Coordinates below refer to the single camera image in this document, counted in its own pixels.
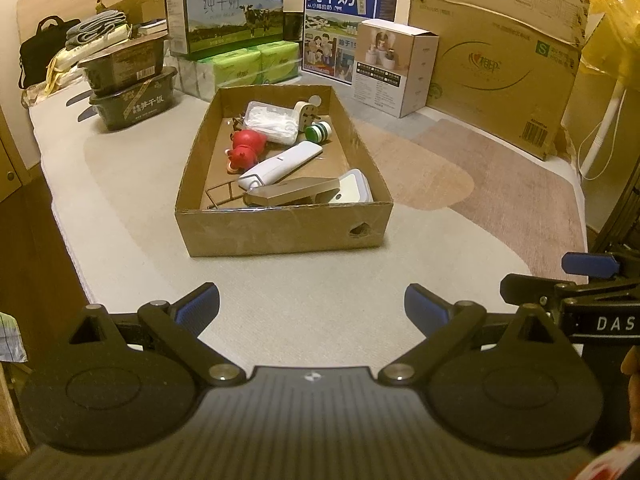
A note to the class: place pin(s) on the shallow cardboard tray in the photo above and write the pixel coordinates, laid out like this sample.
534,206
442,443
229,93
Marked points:
275,232

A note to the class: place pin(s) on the red and white cloth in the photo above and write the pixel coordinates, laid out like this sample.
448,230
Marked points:
615,465

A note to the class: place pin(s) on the cow print milk carton box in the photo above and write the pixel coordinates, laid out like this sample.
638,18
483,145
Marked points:
225,10

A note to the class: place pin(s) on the yellow plastic fan cover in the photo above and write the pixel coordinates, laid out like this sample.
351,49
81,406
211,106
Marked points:
615,35

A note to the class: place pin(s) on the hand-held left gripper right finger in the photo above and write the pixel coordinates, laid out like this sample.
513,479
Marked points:
425,307

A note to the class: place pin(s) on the checked cloth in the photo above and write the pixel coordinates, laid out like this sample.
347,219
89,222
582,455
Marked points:
10,337

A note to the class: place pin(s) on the wooden headboard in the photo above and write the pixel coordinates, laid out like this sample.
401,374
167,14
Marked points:
40,7

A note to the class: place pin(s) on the white product box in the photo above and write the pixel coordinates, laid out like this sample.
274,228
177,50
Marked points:
415,75

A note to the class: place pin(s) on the cotton swab container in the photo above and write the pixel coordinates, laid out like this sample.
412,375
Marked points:
270,120

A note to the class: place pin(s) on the person's right hand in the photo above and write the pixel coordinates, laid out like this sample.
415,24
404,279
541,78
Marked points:
631,360

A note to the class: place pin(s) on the large cardboard box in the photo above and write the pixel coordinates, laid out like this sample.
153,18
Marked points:
490,75

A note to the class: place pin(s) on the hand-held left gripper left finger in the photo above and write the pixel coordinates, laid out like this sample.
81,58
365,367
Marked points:
197,305

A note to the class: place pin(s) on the white remote control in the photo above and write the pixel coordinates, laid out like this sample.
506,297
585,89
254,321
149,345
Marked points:
280,162

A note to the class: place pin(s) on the black metal rack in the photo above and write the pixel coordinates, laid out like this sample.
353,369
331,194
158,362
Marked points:
620,220

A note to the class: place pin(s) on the cream plug adapter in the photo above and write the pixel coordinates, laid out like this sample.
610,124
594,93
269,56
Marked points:
303,112

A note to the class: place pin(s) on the white square night light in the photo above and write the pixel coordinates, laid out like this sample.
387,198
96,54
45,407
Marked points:
352,187

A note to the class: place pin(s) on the small capped bottle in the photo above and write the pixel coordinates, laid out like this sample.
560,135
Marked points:
318,131

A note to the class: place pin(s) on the pale yellow plastic bag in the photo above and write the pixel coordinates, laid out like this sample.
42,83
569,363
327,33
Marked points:
70,62

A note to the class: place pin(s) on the green tissue pack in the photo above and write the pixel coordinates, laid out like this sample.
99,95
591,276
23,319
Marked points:
235,67
277,57

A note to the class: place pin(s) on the black bag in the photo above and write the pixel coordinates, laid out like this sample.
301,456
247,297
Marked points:
37,55

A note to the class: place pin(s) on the red toy figure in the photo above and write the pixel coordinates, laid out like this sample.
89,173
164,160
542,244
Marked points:
245,145

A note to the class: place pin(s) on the grey folded cloth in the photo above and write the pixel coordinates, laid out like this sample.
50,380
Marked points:
97,27

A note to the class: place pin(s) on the wooden cabinet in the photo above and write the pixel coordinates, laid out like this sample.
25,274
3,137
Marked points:
15,160

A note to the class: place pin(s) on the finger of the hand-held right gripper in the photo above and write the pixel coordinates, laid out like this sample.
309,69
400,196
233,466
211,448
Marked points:
587,265
530,287

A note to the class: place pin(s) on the black instant food bowl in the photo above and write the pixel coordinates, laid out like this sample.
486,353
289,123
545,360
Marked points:
135,102
125,65

